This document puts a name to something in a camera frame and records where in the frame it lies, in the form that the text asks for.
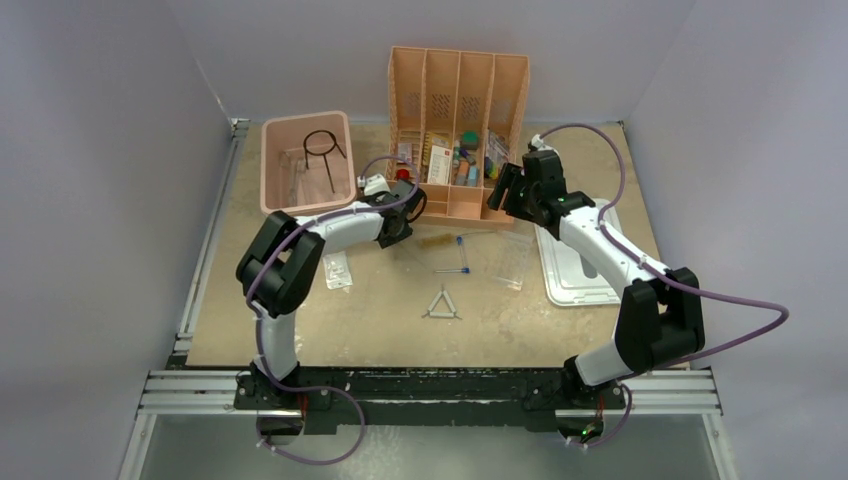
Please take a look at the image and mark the pink plastic bin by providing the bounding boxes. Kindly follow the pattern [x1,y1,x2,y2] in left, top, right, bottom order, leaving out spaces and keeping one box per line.
[260,111,357,216]

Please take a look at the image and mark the pink file organizer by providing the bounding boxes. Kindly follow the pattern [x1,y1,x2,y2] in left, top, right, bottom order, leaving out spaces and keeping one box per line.
[388,46,530,229]

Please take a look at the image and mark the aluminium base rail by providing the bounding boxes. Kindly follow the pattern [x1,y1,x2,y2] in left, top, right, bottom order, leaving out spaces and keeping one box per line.
[120,367,737,479]

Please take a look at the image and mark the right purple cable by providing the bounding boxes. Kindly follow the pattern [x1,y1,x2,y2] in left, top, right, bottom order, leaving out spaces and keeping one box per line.
[539,123,791,452]

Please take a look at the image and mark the clear test tube rack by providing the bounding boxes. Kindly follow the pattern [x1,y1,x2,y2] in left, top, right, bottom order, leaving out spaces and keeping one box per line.
[490,231,534,291]

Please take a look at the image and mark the white plastic lid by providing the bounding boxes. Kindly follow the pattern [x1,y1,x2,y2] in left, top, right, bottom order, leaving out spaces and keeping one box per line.
[535,226,619,308]

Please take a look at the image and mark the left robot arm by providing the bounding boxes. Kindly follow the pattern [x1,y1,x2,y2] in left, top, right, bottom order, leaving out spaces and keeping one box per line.
[236,175,427,409]

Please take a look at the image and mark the blue-capped test tube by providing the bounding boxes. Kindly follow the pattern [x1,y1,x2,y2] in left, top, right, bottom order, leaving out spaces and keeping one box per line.
[434,266,471,274]
[456,236,469,269]

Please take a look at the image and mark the white plastic packet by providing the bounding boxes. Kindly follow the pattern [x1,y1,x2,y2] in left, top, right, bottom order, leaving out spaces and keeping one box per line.
[323,251,353,290]

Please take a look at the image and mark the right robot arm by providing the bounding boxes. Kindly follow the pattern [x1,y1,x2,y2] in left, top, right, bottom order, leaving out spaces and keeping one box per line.
[487,150,705,407]

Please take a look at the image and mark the small glass beaker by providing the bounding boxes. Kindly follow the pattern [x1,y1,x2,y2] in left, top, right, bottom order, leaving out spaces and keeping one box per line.
[278,149,309,177]

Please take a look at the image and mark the marker pen pack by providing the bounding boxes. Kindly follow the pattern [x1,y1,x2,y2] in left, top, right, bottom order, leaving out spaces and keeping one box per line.
[483,130,510,179]

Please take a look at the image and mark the black tripod ring stand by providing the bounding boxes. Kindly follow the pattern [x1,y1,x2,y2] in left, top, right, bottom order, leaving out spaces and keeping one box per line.
[302,129,347,194]

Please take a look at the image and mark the metal crucible tongs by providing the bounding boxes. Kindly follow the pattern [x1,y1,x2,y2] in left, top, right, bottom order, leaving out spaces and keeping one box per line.
[281,165,302,208]

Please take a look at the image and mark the clay pipe triangle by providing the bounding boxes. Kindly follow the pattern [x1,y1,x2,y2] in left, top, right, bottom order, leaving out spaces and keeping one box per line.
[421,285,462,320]

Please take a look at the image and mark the white paper box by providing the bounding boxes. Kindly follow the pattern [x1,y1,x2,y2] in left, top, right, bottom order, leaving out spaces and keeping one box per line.
[427,145,453,185]

